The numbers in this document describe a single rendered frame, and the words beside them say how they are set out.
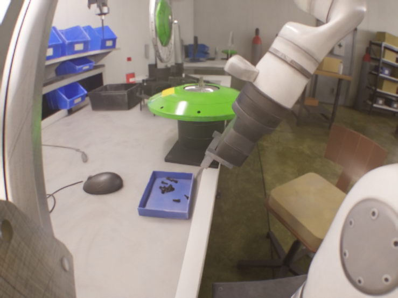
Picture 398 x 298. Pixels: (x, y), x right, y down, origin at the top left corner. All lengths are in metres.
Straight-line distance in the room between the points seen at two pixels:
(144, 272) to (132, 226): 0.10
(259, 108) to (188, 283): 0.27
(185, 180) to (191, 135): 0.15
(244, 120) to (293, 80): 0.08
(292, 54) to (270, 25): 5.03
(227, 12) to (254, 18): 0.65
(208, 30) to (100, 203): 4.99
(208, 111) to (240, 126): 0.20
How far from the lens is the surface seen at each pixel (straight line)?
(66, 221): 0.48
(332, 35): 0.29
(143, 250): 0.38
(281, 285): 0.43
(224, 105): 0.51
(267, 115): 0.28
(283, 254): 1.42
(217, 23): 5.25
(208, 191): 0.47
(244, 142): 0.30
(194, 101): 0.51
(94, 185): 0.50
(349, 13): 0.29
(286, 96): 0.28
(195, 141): 0.59
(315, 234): 0.86
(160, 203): 0.45
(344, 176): 1.19
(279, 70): 0.28
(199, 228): 0.40
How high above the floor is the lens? 1.22
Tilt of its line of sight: 29 degrees down
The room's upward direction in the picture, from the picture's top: straight up
